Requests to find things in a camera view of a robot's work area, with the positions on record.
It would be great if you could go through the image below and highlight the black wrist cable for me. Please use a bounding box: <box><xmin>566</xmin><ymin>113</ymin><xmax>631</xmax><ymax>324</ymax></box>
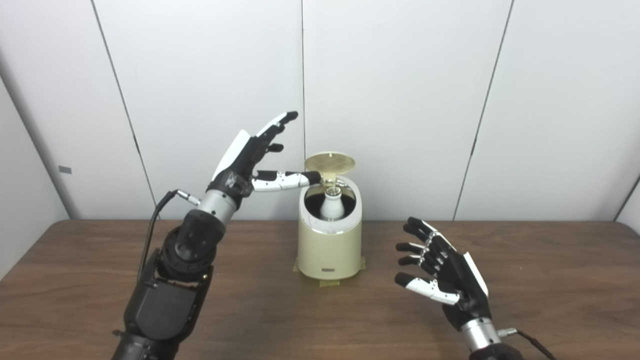
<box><xmin>137</xmin><ymin>189</ymin><xmax>202</xmax><ymax>281</ymax></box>
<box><xmin>497</xmin><ymin>327</ymin><xmax>557</xmax><ymax>360</ymax></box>

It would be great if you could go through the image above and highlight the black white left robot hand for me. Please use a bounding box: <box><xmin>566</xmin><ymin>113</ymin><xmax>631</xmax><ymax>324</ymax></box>
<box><xmin>206</xmin><ymin>111</ymin><xmax>322</xmax><ymax>208</ymax></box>

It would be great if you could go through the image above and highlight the small white plastic bottle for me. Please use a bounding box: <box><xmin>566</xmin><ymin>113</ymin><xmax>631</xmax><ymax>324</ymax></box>
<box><xmin>320</xmin><ymin>186</ymin><xmax>346</xmax><ymax>221</ymax></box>

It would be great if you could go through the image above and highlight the cream-colored lidded bin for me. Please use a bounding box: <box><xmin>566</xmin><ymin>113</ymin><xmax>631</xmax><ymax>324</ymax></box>
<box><xmin>297</xmin><ymin>152</ymin><xmax>363</xmax><ymax>281</ymax></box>

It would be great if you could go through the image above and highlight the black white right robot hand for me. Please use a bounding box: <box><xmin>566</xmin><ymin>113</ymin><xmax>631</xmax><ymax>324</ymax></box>
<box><xmin>394</xmin><ymin>216</ymin><xmax>492</xmax><ymax>332</ymax></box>

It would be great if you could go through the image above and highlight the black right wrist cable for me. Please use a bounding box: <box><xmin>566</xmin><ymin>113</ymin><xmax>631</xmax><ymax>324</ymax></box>
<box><xmin>497</xmin><ymin>327</ymin><xmax>557</xmax><ymax>360</ymax></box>

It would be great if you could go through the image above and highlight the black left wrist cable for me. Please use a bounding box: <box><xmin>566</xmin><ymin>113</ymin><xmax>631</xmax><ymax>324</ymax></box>
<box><xmin>137</xmin><ymin>189</ymin><xmax>202</xmax><ymax>281</ymax></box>

